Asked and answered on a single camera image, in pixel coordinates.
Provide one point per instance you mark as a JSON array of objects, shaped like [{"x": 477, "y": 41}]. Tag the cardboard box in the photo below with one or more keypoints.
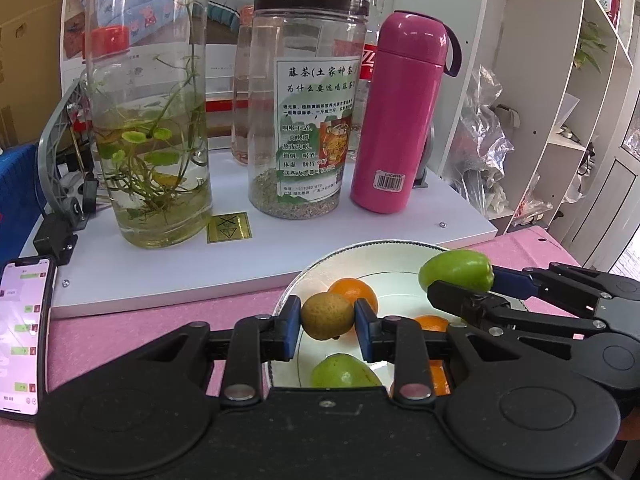
[{"x": 30, "y": 35}]

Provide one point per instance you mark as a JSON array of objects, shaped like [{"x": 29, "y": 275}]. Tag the green mango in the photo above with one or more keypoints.
[
  {"x": 455, "y": 270},
  {"x": 342, "y": 372}
]

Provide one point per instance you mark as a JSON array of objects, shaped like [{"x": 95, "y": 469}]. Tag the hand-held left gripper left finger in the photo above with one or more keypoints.
[{"x": 289, "y": 332}]

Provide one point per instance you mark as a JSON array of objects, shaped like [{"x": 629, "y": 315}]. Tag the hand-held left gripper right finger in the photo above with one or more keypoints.
[{"x": 364, "y": 332}]

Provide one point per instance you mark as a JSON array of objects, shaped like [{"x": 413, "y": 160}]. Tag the white shelf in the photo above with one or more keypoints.
[{"x": 540, "y": 35}]

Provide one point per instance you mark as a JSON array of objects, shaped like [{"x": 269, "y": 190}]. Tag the pink flowered tablecloth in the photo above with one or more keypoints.
[{"x": 125, "y": 340}]

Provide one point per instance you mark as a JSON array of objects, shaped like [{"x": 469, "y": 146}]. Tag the black smartphone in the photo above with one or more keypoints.
[{"x": 25, "y": 335}]

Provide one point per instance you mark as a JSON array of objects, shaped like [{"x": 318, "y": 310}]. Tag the grey phone holder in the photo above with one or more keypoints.
[{"x": 55, "y": 160}]

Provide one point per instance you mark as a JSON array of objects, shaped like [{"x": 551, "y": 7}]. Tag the brown kiwi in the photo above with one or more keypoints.
[{"x": 327, "y": 316}]

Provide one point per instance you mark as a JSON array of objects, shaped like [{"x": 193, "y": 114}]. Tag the white platform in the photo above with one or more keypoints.
[{"x": 200, "y": 270}]

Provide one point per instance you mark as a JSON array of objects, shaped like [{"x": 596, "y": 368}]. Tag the yellow warning sticker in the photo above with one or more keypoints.
[{"x": 229, "y": 227}]

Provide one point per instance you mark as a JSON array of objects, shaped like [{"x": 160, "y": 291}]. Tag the red capped clear bottle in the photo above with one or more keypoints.
[{"x": 107, "y": 40}]

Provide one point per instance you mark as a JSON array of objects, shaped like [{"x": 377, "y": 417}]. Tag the glass vase with water plants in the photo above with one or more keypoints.
[{"x": 150, "y": 185}]

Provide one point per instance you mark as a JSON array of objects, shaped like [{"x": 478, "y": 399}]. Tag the pink thermos bottle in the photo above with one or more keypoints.
[{"x": 395, "y": 110}]

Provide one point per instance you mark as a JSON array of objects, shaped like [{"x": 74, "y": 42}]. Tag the blue box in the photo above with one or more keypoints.
[{"x": 20, "y": 195}]

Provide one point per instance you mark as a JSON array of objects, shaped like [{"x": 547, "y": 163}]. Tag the black lidded clear jar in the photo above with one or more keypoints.
[{"x": 305, "y": 60}]

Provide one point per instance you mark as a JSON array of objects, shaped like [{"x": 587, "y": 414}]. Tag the red capped cola bottle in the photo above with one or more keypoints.
[{"x": 369, "y": 60}]

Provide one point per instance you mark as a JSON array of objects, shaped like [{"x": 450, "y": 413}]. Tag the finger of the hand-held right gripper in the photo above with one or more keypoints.
[
  {"x": 500, "y": 310},
  {"x": 515, "y": 280}
]

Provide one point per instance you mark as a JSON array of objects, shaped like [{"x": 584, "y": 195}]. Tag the crumpled clear plastic bag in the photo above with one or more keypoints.
[{"x": 480, "y": 145}]

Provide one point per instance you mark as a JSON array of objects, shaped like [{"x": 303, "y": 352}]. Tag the orange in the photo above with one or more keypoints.
[
  {"x": 439, "y": 377},
  {"x": 355, "y": 291},
  {"x": 431, "y": 322}
]

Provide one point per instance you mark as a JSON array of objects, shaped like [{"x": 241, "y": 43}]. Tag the white plate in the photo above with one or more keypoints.
[{"x": 395, "y": 280}]

